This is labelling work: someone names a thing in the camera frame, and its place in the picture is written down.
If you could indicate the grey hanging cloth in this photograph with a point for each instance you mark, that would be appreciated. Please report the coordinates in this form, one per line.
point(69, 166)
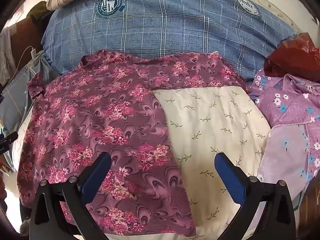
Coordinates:
point(6, 55)

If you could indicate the olive cloth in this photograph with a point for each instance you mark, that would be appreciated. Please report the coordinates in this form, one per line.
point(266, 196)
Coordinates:
point(40, 10)

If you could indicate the cream leaf-print quilt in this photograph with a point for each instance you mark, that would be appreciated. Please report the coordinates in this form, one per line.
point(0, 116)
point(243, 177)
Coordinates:
point(212, 120)

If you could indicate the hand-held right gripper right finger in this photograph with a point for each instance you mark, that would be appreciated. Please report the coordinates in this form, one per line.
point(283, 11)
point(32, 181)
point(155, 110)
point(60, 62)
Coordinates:
point(230, 177)

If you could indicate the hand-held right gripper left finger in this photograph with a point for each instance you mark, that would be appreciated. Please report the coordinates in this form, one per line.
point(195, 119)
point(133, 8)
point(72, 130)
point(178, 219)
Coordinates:
point(97, 177)

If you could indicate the maroon floral shirt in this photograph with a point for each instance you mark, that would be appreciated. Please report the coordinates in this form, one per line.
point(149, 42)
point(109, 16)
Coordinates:
point(100, 120)

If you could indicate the dark red cloth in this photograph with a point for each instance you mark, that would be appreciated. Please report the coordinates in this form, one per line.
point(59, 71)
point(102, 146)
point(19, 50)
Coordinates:
point(300, 55)

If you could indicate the brown wooden headboard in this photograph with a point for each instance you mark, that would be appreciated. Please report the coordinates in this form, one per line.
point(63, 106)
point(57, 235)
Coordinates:
point(25, 32)

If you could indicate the purple floral garment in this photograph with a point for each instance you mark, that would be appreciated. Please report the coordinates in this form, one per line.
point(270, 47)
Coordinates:
point(287, 100)

